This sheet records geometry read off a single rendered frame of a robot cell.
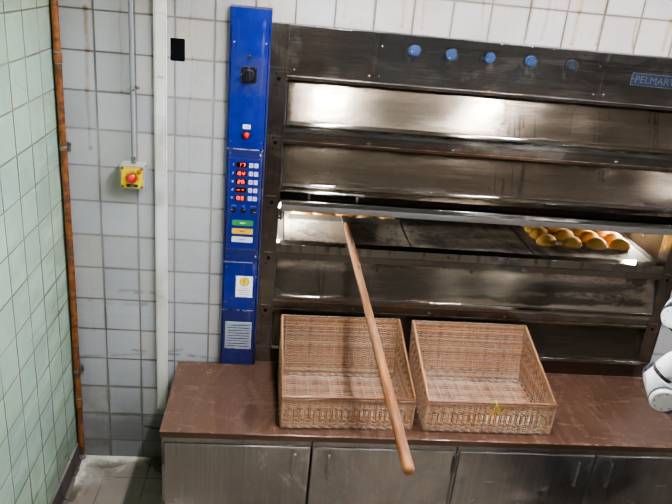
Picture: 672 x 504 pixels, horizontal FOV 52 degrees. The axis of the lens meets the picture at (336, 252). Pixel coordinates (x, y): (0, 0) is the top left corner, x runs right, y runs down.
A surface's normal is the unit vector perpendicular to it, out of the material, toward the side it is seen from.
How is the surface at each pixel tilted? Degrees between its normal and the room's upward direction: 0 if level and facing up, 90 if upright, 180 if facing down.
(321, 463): 90
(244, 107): 90
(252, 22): 90
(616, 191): 69
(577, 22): 90
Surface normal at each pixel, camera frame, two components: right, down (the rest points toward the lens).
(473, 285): 0.10, 0.04
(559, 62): 0.07, 0.39
